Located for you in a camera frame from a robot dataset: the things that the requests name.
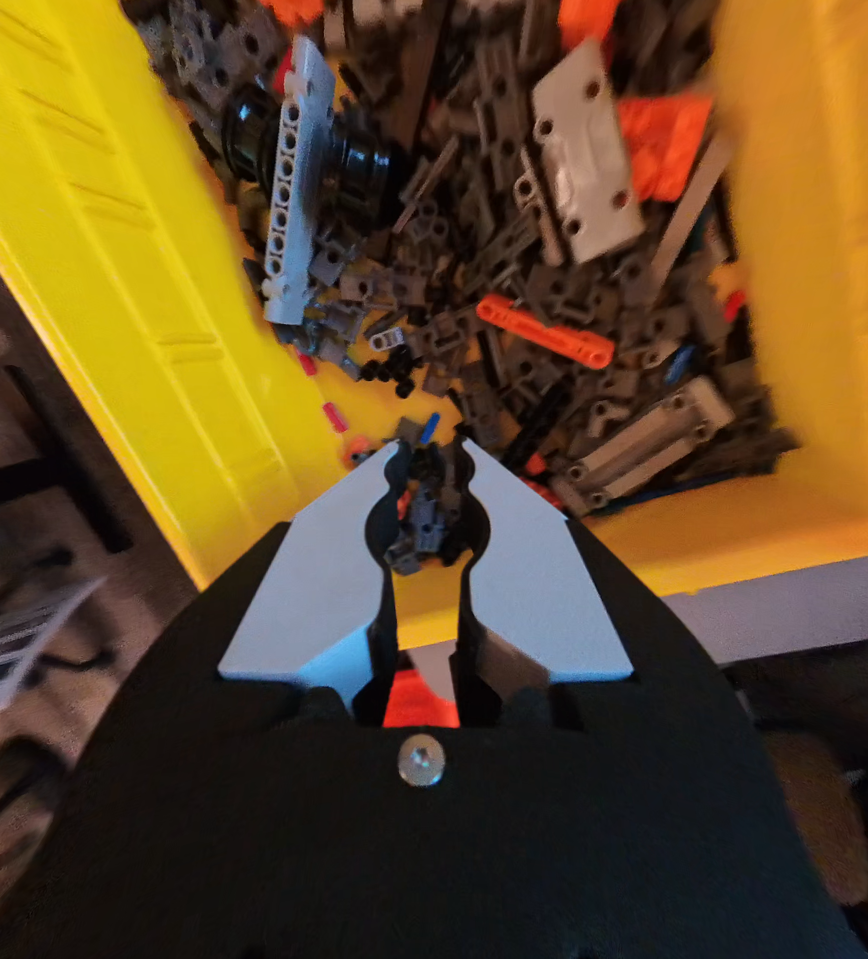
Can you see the black pulley wheel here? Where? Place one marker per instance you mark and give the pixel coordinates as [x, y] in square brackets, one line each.
[250, 135]
[363, 157]

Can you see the white long holed beam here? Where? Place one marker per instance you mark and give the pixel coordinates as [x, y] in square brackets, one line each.
[292, 187]

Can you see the small blue pin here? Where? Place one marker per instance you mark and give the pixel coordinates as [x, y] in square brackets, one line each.
[430, 427]

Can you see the orange holed beam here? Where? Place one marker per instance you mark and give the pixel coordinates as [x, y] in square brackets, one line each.
[546, 333]

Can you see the orange wedge brick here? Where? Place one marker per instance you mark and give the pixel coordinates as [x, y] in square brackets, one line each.
[666, 142]

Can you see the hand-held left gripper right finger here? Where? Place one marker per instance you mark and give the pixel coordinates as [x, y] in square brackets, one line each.
[546, 599]

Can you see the small red pin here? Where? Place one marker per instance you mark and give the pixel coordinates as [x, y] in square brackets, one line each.
[335, 418]
[306, 364]

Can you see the grey panel brick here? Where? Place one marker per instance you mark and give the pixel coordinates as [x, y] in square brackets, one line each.
[644, 442]
[584, 165]

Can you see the yellow plastic bin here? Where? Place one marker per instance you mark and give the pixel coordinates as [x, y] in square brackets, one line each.
[104, 225]

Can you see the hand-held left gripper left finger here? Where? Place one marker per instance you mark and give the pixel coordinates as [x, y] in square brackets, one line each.
[306, 599]

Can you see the pile of grey bricks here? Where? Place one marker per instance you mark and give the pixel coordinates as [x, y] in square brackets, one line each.
[479, 225]

